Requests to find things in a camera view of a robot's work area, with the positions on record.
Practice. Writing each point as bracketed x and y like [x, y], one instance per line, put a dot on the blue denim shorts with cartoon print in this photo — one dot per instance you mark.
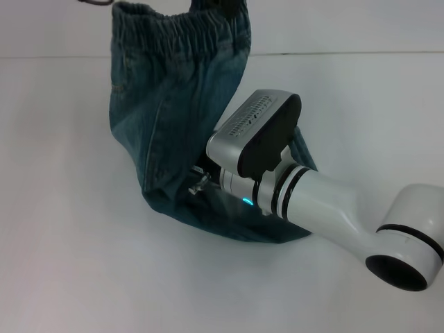
[166, 104]

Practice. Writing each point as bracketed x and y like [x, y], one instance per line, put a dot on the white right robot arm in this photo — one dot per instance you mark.
[329, 197]

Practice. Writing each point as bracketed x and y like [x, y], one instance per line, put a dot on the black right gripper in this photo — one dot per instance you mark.
[208, 177]

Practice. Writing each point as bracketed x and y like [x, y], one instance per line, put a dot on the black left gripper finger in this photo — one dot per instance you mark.
[234, 7]

